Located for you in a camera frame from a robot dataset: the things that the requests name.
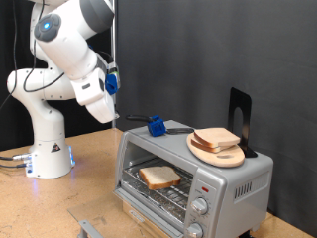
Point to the wooden cutting board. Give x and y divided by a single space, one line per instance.
218 160

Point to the black metal bookend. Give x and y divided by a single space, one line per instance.
246 105

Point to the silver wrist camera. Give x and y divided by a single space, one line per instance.
114 71

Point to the vertical metal pole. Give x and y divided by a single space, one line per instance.
114 39

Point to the wooden box under oven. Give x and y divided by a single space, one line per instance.
148 229

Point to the silver toaster oven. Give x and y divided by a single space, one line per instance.
231 185

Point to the metal spatula with blue block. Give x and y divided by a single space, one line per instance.
157 127

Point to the silver oven knob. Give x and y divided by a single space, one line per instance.
199 206
194 230

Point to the white bread slice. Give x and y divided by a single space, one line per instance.
206 148
216 136
160 177

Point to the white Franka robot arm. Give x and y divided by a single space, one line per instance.
46 132

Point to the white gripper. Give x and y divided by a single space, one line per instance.
104 110

